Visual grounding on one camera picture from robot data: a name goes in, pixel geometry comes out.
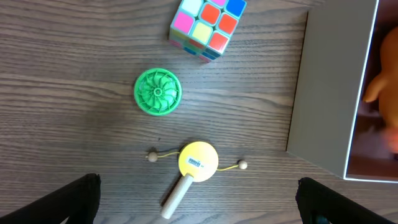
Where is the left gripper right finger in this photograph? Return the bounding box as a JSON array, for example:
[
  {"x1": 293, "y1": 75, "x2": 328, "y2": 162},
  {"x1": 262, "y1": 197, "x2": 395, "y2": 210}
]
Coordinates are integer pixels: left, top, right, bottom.
[{"x1": 295, "y1": 177, "x2": 394, "y2": 224}]

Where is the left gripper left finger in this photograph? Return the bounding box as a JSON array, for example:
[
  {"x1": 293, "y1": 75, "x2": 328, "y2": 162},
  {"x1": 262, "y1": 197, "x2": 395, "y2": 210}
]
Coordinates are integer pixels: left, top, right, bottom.
[{"x1": 1, "y1": 173, "x2": 101, "y2": 224}]

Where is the orange dinosaur figure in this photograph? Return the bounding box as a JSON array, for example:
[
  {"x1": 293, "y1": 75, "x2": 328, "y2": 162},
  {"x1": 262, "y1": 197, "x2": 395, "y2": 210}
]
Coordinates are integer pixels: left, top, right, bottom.
[{"x1": 363, "y1": 27, "x2": 397, "y2": 159}]

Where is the green plastic spinning top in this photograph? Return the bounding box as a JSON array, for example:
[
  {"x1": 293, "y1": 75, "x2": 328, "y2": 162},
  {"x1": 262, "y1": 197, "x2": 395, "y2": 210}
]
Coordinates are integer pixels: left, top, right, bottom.
[{"x1": 133, "y1": 68, "x2": 183, "y2": 116}]

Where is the multicoloured puzzle cube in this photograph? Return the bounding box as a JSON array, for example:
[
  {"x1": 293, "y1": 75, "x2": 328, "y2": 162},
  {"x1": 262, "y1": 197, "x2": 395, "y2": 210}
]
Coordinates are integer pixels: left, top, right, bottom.
[{"x1": 169, "y1": 0, "x2": 247, "y2": 63}]

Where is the white cardboard box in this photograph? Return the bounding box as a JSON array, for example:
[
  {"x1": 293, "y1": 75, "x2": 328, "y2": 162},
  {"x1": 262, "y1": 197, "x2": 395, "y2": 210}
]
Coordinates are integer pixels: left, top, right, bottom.
[{"x1": 287, "y1": 0, "x2": 397, "y2": 183}]

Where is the yellow wooden rattle drum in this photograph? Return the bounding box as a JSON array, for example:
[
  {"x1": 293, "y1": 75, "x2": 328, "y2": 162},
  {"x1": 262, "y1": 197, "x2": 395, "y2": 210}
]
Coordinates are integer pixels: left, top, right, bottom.
[{"x1": 146, "y1": 141, "x2": 248, "y2": 219}]

